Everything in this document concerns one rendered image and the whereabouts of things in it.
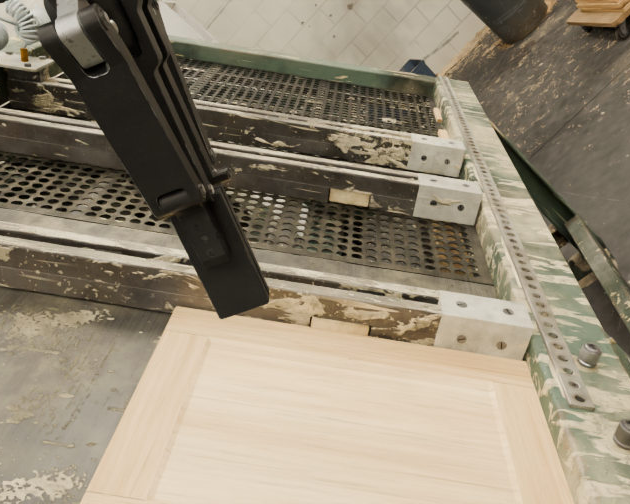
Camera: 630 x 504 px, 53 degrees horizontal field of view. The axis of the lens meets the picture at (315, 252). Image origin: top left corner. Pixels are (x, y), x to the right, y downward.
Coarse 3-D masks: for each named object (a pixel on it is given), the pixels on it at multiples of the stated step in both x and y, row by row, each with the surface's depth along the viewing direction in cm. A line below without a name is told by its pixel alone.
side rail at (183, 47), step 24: (192, 48) 213; (216, 48) 213; (240, 48) 216; (240, 72) 216; (264, 72) 215; (288, 72) 215; (312, 72) 214; (336, 72) 213; (360, 72) 213; (384, 72) 214; (432, 96) 215
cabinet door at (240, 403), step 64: (192, 320) 85; (256, 320) 87; (192, 384) 74; (256, 384) 76; (320, 384) 78; (384, 384) 79; (448, 384) 81; (512, 384) 82; (128, 448) 65; (192, 448) 66; (256, 448) 67; (320, 448) 69; (384, 448) 70; (448, 448) 71; (512, 448) 72
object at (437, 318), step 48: (0, 240) 86; (48, 240) 89; (96, 240) 89; (48, 288) 88; (96, 288) 87; (144, 288) 87; (192, 288) 86; (288, 288) 85; (336, 288) 89; (384, 288) 88; (384, 336) 87; (432, 336) 87; (480, 336) 86; (528, 336) 85
